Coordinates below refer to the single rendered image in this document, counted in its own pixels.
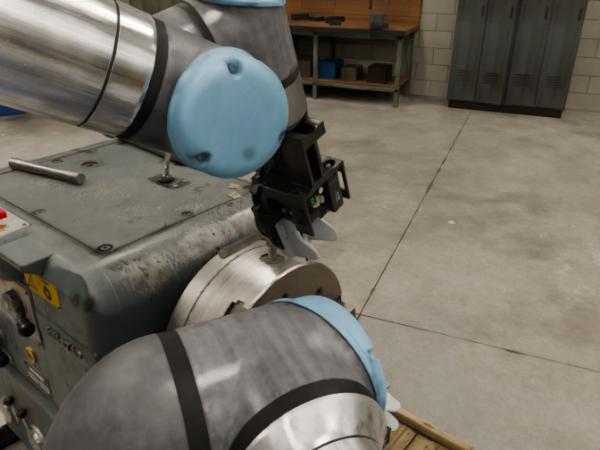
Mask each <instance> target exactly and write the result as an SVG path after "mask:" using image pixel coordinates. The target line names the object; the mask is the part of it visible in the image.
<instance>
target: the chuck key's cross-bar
mask: <svg viewBox="0 0 600 450"><path fill-rule="evenodd" d="M262 238H263V236H262V235H261V234H260V232H259V231H257V232H255V233H254V234H251V235H249V236H247V237H244V238H242V239H240V240H239V241H237V242H235V243H233V244H231V245H229V246H225V247H223V248H222V249H221V250H220V251H219V253H218V254H219V257H220V258H221V259H226V258H228V257H230V256H232V255H233V254H235V253H237V252H239V251H241V250H243V249H244V248H246V247H248V246H250V245H252V244H253V243H255V242H257V241H259V240H261V239H262Z"/></svg>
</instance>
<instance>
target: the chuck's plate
mask: <svg viewBox="0 0 600 450"><path fill-rule="evenodd" d="M261 246H266V241H264V240H259V241H257V242H255V243H253V244H252V245H250V246H248V247H246V248H244V249H243V250H241V251H239V252H237V253H235V254H233V255H232V256H230V257H228V258H226V259H221V258H220V257H219V254H217V255H216V256H214V257H213V258H212V259H211V260H210V261H209V262H208V263H207V264H206V265H205V266H204V267H203V268H202V269H201V270H200V271H199V272H198V273H197V274H196V275H195V277H194V278H193V279H192V280H191V281H190V283H189V284H188V285H187V287H186V289H185V290H184V292H183V294H182V295H181V297H180V299H179V301H178V302H177V304H176V306H175V308H174V311H173V313H172V315H171V318H170V321H169V324H168V327H167V329H166V331H168V330H172V329H177V328H181V327H185V325H186V323H187V320H188V317H189V315H190V314H191V312H192V310H193V308H194V306H195V304H196V302H197V300H198V299H199V297H200V295H202V293H203V292H204V290H205V289H206V288H207V286H208V285H209V284H210V282H211V281H212V280H213V279H214V278H215V277H216V275H217V274H218V273H219V272H220V271H221V270H222V269H223V268H225V267H226V266H227V265H228V264H229V263H231V262H232V261H233V260H235V259H236V258H238V257H239V256H240V255H242V254H244V253H246V252H248V251H250V250H252V249H255V248H257V247H261Z"/></svg>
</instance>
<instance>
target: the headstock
mask: <svg viewBox="0 0 600 450"><path fill-rule="evenodd" d="M29 162H34V163H41V164H44V165H48V166H53V167H56V168H60V169H65V170H68V171H76V172H79V173H83V174H84V175H85V181H84V182H83V183H82V184H77V183H73V182H69V181H66V180H61V179H55V178H51V177H47V176H44V175H39V174H36V173H32V172H28V171H22V170H17V169H14V168H11V167H10V166H7V167H3V168H0V207H2V208H4V209H5V210H6V211H8V212H10V213H12V214H14V215H15V216H17V217H19V218H21V219H22V220H24V221H26V222H27V223H29V225H30V226H28V227H26V228H24V229H19V230H16V231H14V232H11V233H9V234H6V235H3V236H1V237H0V246H2V245H5V244H8V243H10V242H13V241H15V240H18V239H20V238H25V237H27V236H29V235H32V234H35V233H38V232H39V233H40V234H41V239H40V240H39V242H38V244H40V245H41V246H43V247H44V248H46V249H48V250H49V251H51V252H52V253H54V254H53V255H52V256H51V257H49V259H48V260H47V261H46V264H45V266H44V269H43V275H37V274H26V273H22V272H20V271H19V270H17V269H16V268H14V267H13V266H11V264H9V263H8V262H6V261H5V260H3V259H2V258H1V257H0V368H3V367H5V366H6V365H7V364H8V363H9V362H10V363H11V364H12V365H13V366H14V367H15V368H16V369H17V370H18V371H20V372H21V373H22V374H23V375H24V376H25V377H26V378H27V379H28V380H29V381H30V382H32V383H33V384H34V385H35V386H36V387H37V388H38V389H39V390H40V391H41V392H42V393H44V394H45V395H46V396H47V397H48V398H49V399H50V400H51V401H52V402H53V403H54V404H56V405H57V406H58V407H59V408H60V407H61V406H62V404H63V401H64V400H65V399H66V397H67V396H68V394H69V393H70V392H71V391H72V390H73V389H74V387H75V386H76V385H77V384H78V383H79V381H80V380H81V379H82V378H83V376H84V375H85V374H86V373H87V372H88V371H89V370H90V369H91V368H92V367H93V366H94V365H95V364H96V363H98V362H99V361H100V360H101V359H102V358H104V357H105V356H106V355H108V354H109V353H110V352H112V351H113V350H115V349H116V348H117V347H119V346H122V345H124V344H126V343H128V342H130V341H132V340H134V339H136V338H138V337H140V338H141V337H143V336H147V335H149V334H154V333H156V334H157V333H161V332H164V331H166V329H167V327H168V324H169V321H170V318H171V315H172V313H173V311H174V308H175V306H176V304H177V302H178V301H179V299H180V297H181V295H182V294H183V292H184V290H185V289H186V287H187V286H188V284H189V283H190V281H191V280H192V279H193V278H194V277H195V275H196V274H197V273H198V272H199V271H200V270H201V269H202V268H203V267H204V266H205V265H206V264H207V263H208V262H209V261H210V260H211V259H212V258H213V257H214V256H216V255H217V254H218V253H219V251H220V250H221V249H222V248H223V247H225V246H229V245H231V244H233V243H235V242H237V241H239V240H240V239H242V238H245V237H247V236H249V235H251V234H254V233H255V232H257V231H258V229H257V228H256V225H255V221H254V214H253V212H252V210H251V207H252V206H253V205H254V204H253V201H252V195H251V193H249V190H250V187H251V184H252V181H250V180H247V179H242V178H240V177H238V178H232V179H223V178H217V177H214V176H211V175H208V174H206V173H204V172H202V171H198V170H195V169H192V168H190V167H189V166H187V165H186V164H185V165H184V164H181V163H179V162H175V161H173V160H171V159H170V172H169V173H170V175H171V176H172V177H175V180H174V181H172V182H170V183H160V182H158V181H157V180H158V179H159V178H160V177H162V176H163V174H164V163H165V157H163V156H161V155H158V154H155V153H153V152H150V151H148V150H145V149H144V148H142V147H139V146H135V145H133V144H131V143H129V142H126V141H124V140H121V139H119V138H117V139H114V140H104V141H100V142H97V143H94V144H90V145H86V146H81V147H77V148H73V149H71V150H67V151H63V152H60V153H57V154H50V155H48V156H44V157H40V158H37V159H34V160H30V161H29ZM230 183H233V184H237V185H239V186H240V187H239V188H238V189H234V188H227V187H228V186H229V184H230ZM233 191H235V192H237V193H239V194H240V195H241V196H242V197H241V198H238V199H237V200H236V199H233V198H232V197H230V196H227V194H231V192H233ZM229 202H231V203H233V205H232V206H227V204H228V203H229ZM127 326H128V327H127Z"/></svg>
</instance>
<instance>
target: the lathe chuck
mask: <svg viewBox="0 0 600 450"><path fill-rule="evenodd" d="M265 255H268V247H267V246H261V247H257V248H255V249H252V250H250V251H248V252H246V253H244V254H242V255H240V256H239V257H238V258H236V259H235V260H233V261H232V262H230V263H229V264H228V265H227V266H226V267H225V268H223V269H222V270H221V271H220V272H219V273H218V274H217V275H216V277H215V278H214V279H213V280H212V281H211V282H210V284H209V285H208V286H207V288H206V289H205V290H204V292H203V293H202V295H200V297H199V299H198V300H197V302H196V304H195V306H194V308H193V310H192V312H191V314H190V315H189V317H188V319H187V323H186V325H185V326H187V325H191V324H195V323H198V322H202V321H208V320H211V319H215V318H219V317H222V316H226V315H229V313H230V311H231V310H232V308H233V306H234V305H235V304H239V302H242V303H244V305H243V307H244V308H246V309H247V310H249V309H253V308H256V307H260V306H264V305H265V304H267V303H269V302H271V301H273V300H277V299H281V298H290V299H293V298H298V297H302V296H324V297H327V298H328V299H331V300H333V301H335V300H336V299H337V298H338V297H339V296H340V295H341V294H342V289H341V286H340V283H339V281H338V278H337V276H336V274H335V273H334V272H333V271H332V269H330V268H329V267H328V266H326V265H324V264H322V263H319V262H316V261H314V260H312V259H310V260H309V261H307V263H301V262H297V261H294V260H292V259H291V258H289V257H288V256H286V255H285V254H283V253H282V252H281V251H280V250H279V249H278V248H277V256H279V257H281V258H282V261H281V262H277V263H266V262H264V261H262V258H263V257H264V256H265Z"/></svg>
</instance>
